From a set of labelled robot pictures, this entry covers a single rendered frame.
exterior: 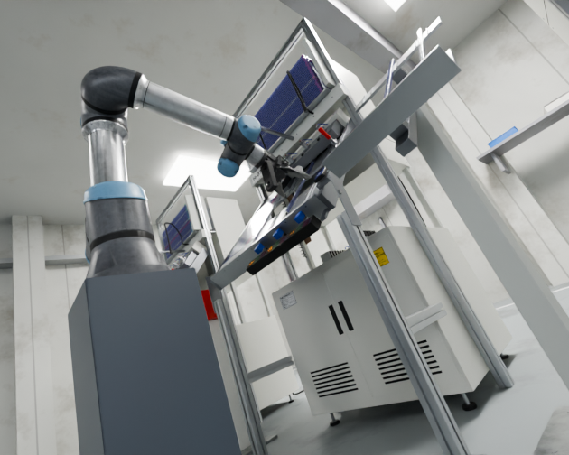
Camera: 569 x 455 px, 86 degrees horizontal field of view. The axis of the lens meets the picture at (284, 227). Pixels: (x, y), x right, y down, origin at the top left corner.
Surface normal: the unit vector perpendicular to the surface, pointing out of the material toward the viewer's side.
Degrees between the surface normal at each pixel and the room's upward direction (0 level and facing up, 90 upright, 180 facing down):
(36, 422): 90
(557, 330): 90
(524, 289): 90
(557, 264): 90
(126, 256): 72
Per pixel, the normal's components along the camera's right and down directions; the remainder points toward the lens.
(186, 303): 0.60, -0.48
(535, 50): -0.73, 0.00
